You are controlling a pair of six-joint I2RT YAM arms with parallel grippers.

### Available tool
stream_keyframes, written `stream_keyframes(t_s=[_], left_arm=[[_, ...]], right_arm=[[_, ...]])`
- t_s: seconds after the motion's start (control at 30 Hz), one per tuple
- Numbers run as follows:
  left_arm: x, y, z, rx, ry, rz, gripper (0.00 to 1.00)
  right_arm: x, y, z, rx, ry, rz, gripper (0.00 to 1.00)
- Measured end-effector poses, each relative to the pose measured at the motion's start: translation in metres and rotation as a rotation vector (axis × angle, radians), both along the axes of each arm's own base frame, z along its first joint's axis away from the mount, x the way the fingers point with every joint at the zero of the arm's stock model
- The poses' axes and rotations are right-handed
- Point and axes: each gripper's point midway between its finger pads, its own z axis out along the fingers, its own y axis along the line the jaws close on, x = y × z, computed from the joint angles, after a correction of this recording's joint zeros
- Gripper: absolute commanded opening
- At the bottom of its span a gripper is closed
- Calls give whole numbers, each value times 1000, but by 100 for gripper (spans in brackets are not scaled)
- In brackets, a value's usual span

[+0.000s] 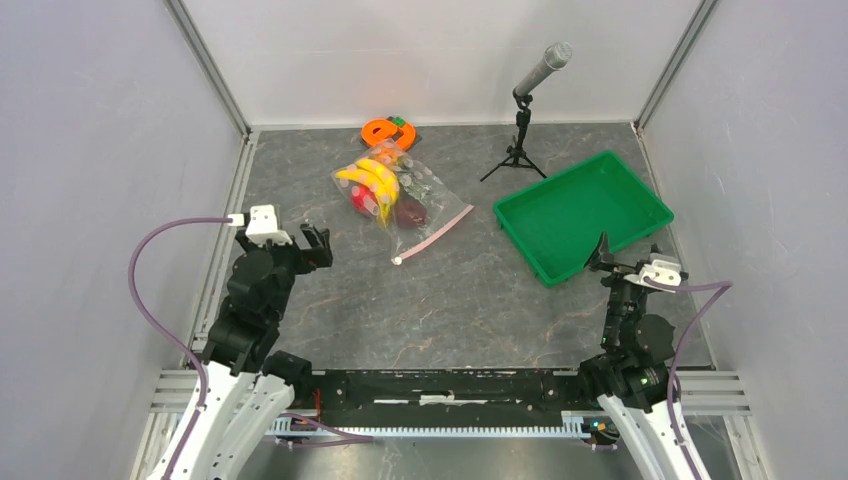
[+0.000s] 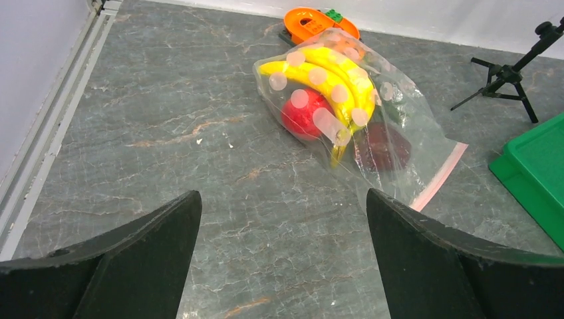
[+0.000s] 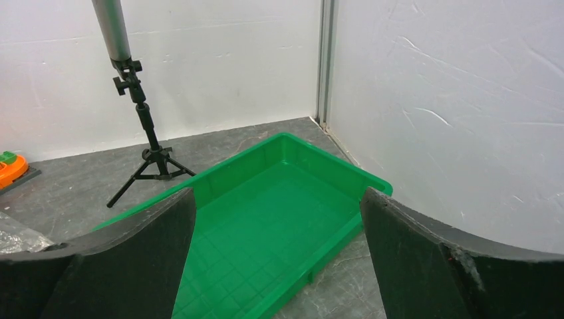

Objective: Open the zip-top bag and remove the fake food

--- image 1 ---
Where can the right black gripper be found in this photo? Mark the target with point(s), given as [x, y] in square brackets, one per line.
[618, 271]

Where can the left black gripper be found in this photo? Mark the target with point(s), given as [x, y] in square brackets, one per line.
[311, 258]

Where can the clear zip top bag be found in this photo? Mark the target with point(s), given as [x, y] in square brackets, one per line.
[404, 197]

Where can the dark red fake fruit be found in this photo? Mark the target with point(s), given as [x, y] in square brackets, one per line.
[409, 213]

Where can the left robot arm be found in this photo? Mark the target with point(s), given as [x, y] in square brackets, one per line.
[242, 384]

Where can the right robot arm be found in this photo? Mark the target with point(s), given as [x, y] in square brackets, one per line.
[633, 378]

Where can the red fake strawberry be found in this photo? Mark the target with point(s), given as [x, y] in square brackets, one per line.
[364, 201]

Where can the yellow fake banana bunch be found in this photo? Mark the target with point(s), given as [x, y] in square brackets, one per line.
[377, 177]

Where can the orange fake fruit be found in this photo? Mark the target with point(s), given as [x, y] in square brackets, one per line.
[389, 155]

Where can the green fake leafy vegetable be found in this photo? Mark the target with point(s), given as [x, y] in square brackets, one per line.
[417, 185]

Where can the green plastic tray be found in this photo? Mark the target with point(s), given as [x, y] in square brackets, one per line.
[556, 223]

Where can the black microphone tripod stand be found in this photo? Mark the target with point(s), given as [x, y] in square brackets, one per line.
[517, 157]

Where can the grey microphone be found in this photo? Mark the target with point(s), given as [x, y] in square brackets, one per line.
[554, 59]

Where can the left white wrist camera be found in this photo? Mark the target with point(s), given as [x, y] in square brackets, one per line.
[263, 226]

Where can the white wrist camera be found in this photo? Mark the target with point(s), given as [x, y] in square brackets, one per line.
[263, 226]
[659, 272]

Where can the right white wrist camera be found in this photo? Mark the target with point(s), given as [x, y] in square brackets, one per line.
[659, 272]

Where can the white cable chain strip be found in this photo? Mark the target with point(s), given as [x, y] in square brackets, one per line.
[568, 427]

